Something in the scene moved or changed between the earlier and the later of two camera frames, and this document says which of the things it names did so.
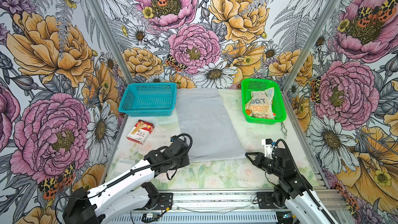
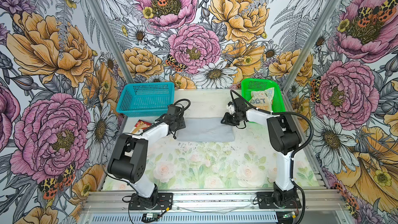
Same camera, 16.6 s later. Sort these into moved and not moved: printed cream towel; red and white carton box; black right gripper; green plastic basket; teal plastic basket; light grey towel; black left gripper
Moved: black right gripper; black left gripper; light grey towel
Not moved: green plastic basket; red and white carton box; printed cream towel; teal plastic basket
